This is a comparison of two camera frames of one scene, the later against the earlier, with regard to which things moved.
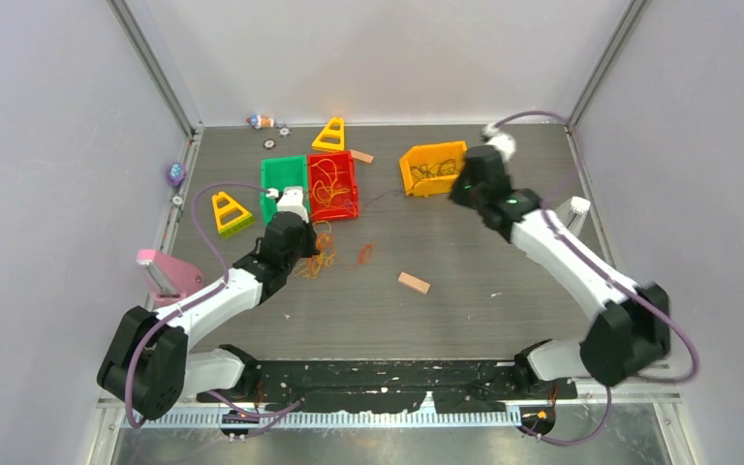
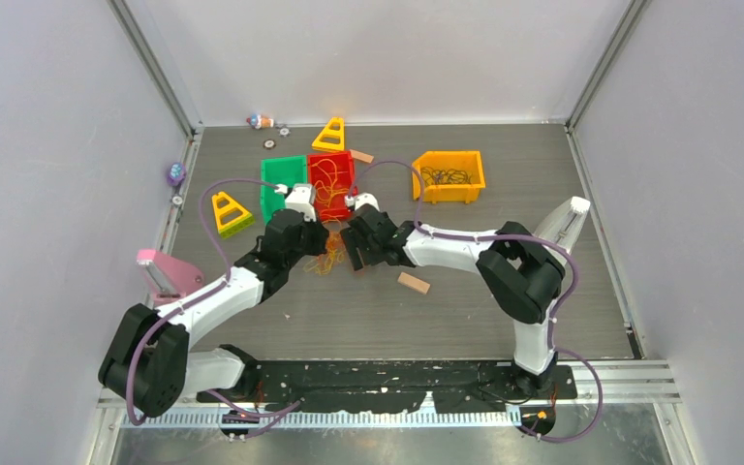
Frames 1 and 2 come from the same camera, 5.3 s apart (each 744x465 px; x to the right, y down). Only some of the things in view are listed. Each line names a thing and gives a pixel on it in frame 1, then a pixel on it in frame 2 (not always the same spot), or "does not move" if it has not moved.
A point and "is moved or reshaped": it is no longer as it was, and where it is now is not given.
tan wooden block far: [360, 156] does not move
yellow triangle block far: [331, 138] does not move
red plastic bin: [332, 187] does not move
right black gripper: [456, 194] → [354, 240]
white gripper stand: [572, 213] does not move
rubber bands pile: [325, 194] is moved or reshaped
